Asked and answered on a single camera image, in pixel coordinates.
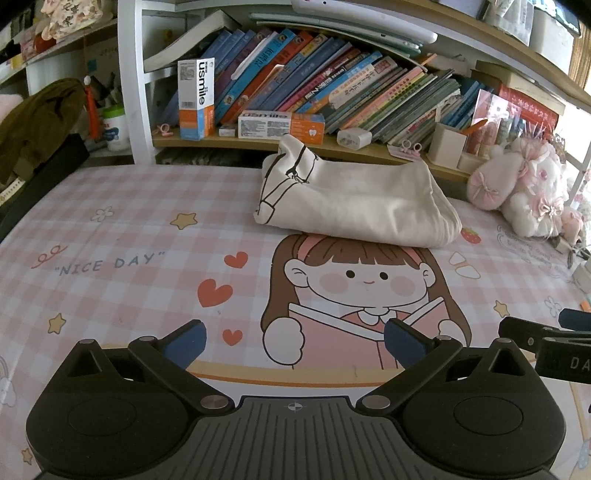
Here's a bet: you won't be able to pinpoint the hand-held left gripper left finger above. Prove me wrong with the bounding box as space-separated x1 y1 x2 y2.
60 319 230 415

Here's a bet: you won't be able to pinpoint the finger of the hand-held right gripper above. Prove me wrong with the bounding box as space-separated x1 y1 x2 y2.
499 316 561 354
558 309 591 332

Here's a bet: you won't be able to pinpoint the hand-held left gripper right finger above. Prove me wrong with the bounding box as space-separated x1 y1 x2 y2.
356 318 539 413

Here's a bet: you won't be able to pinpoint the cream printed shirt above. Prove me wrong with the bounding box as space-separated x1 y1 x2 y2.
254 134 463 249

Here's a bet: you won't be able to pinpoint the small pink plush toy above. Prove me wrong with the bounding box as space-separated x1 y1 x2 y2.
561 205 587 241

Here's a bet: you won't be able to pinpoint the pink checked cartoon bed sheet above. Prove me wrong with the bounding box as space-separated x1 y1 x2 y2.
0 164 591 480

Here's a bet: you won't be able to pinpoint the white pink plush rabbit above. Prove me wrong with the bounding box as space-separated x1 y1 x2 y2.
467 137 571 237

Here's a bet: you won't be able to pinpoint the low white tray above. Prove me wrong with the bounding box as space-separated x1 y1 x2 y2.
457 152 488 174

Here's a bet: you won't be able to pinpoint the pink scissors on card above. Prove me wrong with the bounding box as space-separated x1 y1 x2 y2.
388 141 422 161

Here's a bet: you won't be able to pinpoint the white square pen holder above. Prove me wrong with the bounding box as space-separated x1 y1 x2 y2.
429 122 467 169

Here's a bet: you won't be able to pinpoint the white charger plug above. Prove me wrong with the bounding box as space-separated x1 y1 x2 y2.
337 128 373 149

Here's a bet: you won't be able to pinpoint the clear photo stand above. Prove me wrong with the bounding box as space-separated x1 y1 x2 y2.
471 89 522 155

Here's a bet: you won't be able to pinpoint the red printed box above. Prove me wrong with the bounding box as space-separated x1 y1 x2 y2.
499 83 559 134

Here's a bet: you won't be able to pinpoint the white cup with green label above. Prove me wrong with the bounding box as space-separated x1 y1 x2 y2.
102 104 129 152

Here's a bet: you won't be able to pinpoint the long white orange box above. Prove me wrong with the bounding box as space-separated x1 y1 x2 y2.
238 111 325 139

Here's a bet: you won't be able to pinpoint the tall white orange box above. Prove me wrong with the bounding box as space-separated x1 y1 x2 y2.
178 58 216 140

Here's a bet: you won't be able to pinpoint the red tassel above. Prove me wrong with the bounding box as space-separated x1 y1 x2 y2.
83 78 100 139

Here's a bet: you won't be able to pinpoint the brown garment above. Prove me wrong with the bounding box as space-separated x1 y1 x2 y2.
0 78 88 185

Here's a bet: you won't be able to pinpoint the wicker basket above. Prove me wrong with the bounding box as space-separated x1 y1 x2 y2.
568 30 591 84

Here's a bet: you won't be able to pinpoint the row of colourful books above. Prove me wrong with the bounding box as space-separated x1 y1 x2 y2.
198 28 485 146

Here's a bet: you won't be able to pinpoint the white storage box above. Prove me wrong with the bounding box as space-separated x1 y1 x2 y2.
529 0 571 51

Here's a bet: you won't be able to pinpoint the pink cloth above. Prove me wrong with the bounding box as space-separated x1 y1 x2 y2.
0 92 24 116

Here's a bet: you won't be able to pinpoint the green flat folder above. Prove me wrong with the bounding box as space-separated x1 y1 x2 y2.
249 13 423 58

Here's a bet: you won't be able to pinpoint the white tablet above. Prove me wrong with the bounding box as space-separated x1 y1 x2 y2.
291 0 437 44

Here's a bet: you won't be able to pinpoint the cream floral bag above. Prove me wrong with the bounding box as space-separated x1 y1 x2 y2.
39 0 105 40

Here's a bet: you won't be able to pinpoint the white strap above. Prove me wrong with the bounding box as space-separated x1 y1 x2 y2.
0 178 24 206

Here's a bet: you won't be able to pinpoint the wooden bookshelf with white frame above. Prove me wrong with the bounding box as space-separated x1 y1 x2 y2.
117 0 591 185

